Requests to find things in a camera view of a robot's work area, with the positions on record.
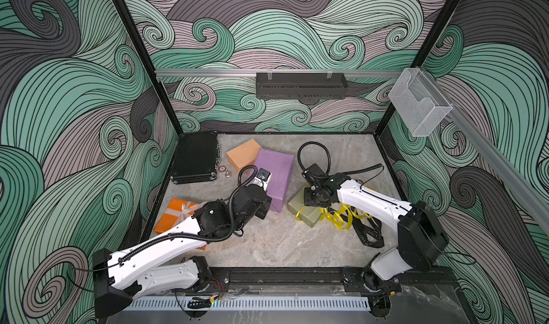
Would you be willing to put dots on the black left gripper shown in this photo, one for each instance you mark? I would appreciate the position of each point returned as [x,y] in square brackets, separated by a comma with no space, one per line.
[262,207]

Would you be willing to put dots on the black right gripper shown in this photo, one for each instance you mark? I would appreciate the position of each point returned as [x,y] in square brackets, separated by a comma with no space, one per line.
[309,202]

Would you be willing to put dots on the olive green gift box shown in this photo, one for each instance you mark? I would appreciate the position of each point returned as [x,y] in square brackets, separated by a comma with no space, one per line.
[310,215]

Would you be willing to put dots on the yellow ribbon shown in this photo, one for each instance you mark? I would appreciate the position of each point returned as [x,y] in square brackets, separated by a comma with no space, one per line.
[342,218]
[297,215]

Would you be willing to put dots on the peach gift box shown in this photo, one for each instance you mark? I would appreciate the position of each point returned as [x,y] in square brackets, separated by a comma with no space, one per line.
[244,155]

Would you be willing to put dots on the purple gift box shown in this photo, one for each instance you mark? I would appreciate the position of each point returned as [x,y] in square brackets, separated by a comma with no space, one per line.
[280,167]

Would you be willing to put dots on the black ribbon gold lettering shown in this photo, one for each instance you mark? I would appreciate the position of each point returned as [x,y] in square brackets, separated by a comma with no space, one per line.
[369,235]

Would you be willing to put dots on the orange gift box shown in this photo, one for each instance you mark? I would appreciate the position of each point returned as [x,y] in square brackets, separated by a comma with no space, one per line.
[171,221]

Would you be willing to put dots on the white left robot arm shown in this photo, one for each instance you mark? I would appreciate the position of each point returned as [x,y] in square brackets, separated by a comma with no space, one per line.
[123,276]

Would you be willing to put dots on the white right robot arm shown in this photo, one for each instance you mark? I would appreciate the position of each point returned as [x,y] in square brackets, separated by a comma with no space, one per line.
[421,238]

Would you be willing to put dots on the small metal rings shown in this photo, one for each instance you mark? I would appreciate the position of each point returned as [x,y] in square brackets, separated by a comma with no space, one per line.
[225,170]

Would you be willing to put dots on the black case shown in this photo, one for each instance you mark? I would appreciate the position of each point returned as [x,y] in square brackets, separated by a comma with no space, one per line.
[196,158]

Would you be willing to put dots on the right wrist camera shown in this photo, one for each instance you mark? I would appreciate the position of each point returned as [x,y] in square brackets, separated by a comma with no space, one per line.
[314,172]

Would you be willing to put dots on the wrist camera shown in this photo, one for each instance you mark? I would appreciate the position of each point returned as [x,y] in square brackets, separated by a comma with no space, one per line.
[262,178]
[314,172]

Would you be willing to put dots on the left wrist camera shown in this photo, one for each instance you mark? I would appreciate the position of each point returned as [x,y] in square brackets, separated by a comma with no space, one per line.
[262,178]

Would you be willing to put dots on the black frame post right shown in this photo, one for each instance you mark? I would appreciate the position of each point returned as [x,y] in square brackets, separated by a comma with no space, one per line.
[441,21]

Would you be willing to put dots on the black frame post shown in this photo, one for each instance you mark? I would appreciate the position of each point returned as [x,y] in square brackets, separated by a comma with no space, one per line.
[441,21]
[131,28]

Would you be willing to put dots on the black perforated wall tray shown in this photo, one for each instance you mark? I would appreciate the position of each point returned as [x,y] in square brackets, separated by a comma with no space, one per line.
[306,87]

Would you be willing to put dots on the clear acrylic wall holder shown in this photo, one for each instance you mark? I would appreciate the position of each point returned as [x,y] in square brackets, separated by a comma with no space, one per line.
[420,101]

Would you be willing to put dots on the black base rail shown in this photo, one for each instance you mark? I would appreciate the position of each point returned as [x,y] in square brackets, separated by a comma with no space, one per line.
[353,280]

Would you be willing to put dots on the white slotted cable duct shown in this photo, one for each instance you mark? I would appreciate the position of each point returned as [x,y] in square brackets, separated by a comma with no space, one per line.
[257,303]

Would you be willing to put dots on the aluminium rail back wall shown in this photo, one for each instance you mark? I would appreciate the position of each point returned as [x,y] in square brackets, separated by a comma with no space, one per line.
[217,72]

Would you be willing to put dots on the aluminium rail wall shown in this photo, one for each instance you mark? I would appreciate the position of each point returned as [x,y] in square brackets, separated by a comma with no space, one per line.
[513,139]
[217,72]

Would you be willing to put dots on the aluminium rail right wall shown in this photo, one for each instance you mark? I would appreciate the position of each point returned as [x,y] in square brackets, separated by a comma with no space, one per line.
[513,139]

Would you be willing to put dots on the black frame post left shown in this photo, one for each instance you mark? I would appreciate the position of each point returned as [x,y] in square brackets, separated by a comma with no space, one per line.
[131,28]

